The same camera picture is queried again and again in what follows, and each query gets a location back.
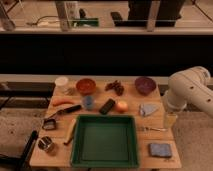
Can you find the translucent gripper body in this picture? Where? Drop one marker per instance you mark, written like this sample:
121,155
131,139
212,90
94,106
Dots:
169,120

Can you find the black eraser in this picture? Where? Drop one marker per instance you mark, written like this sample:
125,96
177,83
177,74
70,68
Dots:
107,107

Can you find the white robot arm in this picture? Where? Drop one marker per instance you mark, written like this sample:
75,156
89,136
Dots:
187,86

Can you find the purple bowl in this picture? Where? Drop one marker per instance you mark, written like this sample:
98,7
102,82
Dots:
145,85

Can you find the grey crumpled cloth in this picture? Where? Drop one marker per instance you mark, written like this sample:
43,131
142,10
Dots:
146,109

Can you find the silver fork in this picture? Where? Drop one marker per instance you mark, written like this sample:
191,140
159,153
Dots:
142,128

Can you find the blue sponge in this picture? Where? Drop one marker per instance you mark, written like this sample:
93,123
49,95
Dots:
162,150

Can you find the yellow-red apple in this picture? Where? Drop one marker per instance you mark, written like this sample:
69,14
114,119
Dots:
121,106

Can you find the brown grape bunch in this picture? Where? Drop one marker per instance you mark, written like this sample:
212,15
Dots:
116,86

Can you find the green plastic tray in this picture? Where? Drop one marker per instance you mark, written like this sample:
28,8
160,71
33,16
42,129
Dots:
105,142

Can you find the blue cup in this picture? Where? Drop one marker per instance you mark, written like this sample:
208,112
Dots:
88,102

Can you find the wooden spatula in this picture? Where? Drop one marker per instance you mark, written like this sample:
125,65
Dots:
70,132

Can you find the orange carrot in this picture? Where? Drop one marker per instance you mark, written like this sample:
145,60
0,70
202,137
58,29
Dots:
59,102

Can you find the white cup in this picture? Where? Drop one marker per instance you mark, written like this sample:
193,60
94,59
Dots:
62,83

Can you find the small black metal tin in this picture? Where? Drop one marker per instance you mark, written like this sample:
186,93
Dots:
49,124

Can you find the black stand leg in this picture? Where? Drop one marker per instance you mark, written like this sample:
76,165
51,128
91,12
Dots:
32,138

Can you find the black-handled knife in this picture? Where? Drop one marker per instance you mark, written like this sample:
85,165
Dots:
65,111

